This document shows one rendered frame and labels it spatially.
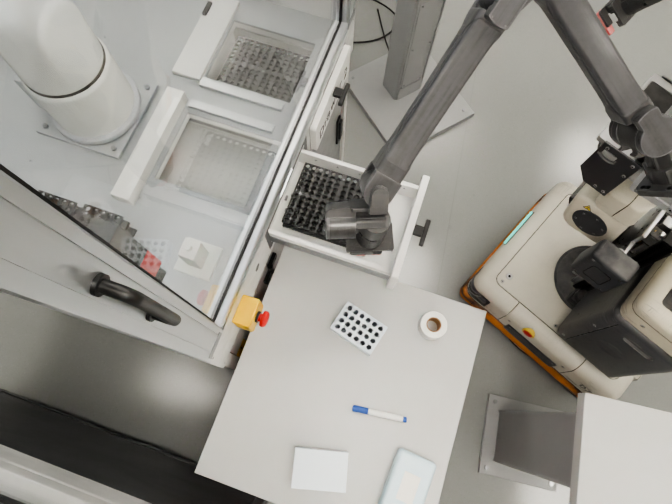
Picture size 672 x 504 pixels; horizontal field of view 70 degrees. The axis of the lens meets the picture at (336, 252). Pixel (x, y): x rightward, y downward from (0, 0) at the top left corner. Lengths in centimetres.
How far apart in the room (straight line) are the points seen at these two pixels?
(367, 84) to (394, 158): 163
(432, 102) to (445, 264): 137
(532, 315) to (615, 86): 110
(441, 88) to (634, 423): 99
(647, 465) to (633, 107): 88
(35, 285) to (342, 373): 91
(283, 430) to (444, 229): 128
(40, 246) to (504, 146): 223
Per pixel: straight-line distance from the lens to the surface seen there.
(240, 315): 117
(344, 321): 126
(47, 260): 50
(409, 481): 126
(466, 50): 90
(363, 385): 129
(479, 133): 250
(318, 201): 125
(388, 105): 244
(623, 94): 104
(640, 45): 315
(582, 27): 98
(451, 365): 133
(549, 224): 208
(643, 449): 151
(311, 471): 124
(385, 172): 90
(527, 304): 194
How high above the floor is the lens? 204
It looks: 72 degrees down
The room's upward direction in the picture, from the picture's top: 3 degrees clockwise
